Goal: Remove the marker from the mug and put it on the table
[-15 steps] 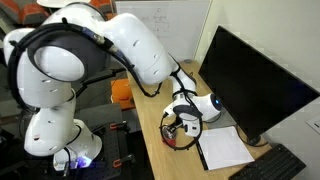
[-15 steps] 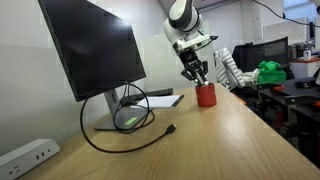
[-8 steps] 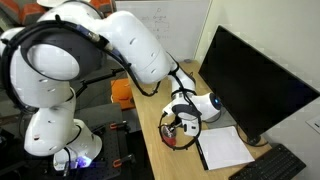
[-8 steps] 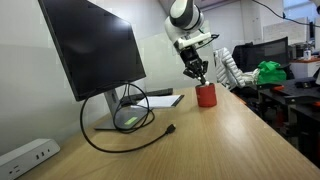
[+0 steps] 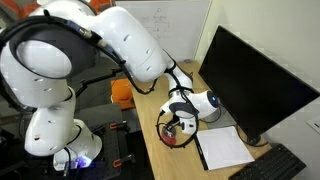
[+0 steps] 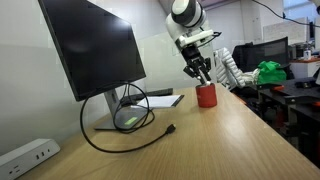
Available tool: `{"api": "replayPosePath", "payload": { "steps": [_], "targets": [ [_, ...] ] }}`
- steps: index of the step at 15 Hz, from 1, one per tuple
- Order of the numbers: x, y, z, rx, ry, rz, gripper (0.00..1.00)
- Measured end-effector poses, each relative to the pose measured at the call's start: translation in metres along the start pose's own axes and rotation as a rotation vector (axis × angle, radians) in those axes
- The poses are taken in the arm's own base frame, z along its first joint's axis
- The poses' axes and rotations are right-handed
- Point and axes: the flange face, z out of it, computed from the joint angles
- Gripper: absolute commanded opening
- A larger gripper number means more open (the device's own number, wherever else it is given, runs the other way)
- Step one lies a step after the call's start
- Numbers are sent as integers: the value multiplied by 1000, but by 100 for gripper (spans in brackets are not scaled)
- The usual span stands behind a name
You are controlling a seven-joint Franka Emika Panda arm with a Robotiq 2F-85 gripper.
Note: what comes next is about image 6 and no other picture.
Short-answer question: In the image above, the grey monitor stand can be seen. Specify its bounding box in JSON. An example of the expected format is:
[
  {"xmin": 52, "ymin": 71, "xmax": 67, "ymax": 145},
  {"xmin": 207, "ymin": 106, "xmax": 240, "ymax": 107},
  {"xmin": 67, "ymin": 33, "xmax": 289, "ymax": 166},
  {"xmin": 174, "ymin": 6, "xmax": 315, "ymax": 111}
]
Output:
[{"xmin": 94, "ymin": 88, "xmax": 149, "ymax": 131}]

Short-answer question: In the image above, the green sticky note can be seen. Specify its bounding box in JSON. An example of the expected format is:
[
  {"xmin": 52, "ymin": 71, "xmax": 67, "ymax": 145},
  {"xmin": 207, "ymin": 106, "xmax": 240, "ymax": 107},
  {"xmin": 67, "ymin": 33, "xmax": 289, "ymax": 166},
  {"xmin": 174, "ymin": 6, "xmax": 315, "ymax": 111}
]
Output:
[{"xmin": 124, "ymin": 116, "xmax": 139, "ymax": 126}]

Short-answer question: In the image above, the black side table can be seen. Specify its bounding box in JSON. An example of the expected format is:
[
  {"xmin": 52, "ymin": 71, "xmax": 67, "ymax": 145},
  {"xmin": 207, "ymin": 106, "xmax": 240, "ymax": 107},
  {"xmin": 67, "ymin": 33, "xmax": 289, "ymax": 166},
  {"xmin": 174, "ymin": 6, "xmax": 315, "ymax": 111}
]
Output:
[{"xmin": 258, "ymin": 77, "xmax": 320, "ymax": 161}]

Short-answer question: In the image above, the black computer monitor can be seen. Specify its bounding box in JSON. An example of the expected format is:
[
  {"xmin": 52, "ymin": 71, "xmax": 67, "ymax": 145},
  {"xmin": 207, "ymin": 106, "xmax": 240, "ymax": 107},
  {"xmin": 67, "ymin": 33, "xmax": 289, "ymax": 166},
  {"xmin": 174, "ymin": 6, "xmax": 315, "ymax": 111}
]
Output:
[{"xmin": 37, "ymin": 0, "xmax": 147, "ymax": 102}]

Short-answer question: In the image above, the black hanging cable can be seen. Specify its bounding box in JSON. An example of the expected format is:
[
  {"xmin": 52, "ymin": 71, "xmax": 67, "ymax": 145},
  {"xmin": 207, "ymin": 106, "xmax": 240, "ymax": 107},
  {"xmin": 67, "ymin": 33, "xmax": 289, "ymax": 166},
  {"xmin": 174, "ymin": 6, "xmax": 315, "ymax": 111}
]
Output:
[{"xmin": 251, "ymin": 0, "xmax": 320, "ymax": 29}]

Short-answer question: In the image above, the black cable with plug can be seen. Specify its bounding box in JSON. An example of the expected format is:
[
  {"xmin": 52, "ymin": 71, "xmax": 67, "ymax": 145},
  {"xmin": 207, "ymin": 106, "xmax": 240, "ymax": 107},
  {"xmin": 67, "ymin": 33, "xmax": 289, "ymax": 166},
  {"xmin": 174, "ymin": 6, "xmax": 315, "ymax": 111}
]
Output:
[{"xmin": 79, "ymin": 94, "xmax": 177, "ymax": 154}]

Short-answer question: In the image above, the black looped monitor cable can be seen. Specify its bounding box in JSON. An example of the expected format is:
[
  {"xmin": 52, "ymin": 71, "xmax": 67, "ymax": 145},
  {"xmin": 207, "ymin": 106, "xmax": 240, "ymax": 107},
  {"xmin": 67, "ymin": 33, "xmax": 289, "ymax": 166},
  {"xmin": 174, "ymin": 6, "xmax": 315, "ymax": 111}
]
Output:
[{"xmin": 112, "ymin": 82, "xmax": 156, "ymax": 134}]

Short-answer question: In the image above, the black keyboard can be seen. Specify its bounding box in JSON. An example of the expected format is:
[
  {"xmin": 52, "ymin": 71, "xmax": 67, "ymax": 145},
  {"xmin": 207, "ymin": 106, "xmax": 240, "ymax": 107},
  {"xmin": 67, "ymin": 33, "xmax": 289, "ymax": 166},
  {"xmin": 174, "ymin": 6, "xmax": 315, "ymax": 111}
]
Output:
[{"xmin": 119, "ymin": 87, "xmax": 174, "ymax": 104}]

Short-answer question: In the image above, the green bag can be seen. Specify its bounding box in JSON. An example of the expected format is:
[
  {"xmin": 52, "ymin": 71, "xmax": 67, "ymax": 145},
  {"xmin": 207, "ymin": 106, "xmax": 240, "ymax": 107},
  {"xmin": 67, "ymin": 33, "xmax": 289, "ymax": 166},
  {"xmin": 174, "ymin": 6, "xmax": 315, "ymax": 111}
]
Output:
[{"xmin": 257, "ymin": 60, "xmax": 288, "ymax": 85}]

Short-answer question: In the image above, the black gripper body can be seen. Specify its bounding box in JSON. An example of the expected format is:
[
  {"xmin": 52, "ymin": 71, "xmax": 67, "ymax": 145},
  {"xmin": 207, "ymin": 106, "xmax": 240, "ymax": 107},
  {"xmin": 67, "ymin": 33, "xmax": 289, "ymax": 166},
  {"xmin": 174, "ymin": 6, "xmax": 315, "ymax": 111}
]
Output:
[{"xmin": 180, "ymin": 43, "xmax": 206, "ymax": 68}]

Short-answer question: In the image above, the white puffer jacket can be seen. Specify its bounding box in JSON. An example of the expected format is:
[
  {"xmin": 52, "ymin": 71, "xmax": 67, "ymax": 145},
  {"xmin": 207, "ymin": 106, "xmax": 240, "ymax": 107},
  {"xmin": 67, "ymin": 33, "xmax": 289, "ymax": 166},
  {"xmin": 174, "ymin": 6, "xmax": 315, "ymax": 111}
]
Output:
[{"xmin": 213, "ymin": 47, "xmax": 261, "ymax": 91}]

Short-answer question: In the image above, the white power strip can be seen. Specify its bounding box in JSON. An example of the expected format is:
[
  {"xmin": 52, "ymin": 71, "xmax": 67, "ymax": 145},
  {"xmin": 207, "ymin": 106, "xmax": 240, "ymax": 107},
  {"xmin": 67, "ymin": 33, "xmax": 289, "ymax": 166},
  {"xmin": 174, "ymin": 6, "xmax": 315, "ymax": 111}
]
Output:
[{"xmin": 0, "ymin": 138, "xmax": 62, "ymax": 180}]

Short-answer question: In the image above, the white wall whiteboard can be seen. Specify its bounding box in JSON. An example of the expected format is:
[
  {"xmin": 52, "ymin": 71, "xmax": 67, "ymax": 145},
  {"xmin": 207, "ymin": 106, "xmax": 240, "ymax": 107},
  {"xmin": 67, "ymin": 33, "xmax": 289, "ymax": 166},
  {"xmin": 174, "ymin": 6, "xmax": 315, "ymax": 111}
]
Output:
[{"xmin": 262, "ymin": 17, "xmax": 308, "ymax": 45}]

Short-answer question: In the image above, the glass whiteboard with writing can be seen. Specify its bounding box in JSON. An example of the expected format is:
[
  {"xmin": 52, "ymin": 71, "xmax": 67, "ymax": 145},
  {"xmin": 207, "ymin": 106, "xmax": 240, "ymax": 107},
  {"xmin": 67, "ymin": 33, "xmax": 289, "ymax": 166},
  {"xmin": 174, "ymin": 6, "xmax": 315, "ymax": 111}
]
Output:
[{"xmin": 138, "ymin": 20, "xmax": 218, "ymax": 93}]

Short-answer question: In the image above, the black office chair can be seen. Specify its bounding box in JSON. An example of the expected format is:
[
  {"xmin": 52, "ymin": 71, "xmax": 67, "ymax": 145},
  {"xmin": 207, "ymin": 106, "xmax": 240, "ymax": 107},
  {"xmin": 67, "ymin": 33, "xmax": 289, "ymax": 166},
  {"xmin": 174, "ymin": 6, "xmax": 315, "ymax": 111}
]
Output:
[{"xmin": 232, "ymin": 36, "xmax": 291, "ymax": 74}]

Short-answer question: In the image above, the red mug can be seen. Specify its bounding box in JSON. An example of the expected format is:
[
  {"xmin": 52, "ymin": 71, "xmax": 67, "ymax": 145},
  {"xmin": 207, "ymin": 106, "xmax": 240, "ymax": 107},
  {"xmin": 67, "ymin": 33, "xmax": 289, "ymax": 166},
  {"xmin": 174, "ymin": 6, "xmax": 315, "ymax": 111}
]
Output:
[{"xmin": 195, "ymin": 82, "xmax": 218, "ymax": 109}]

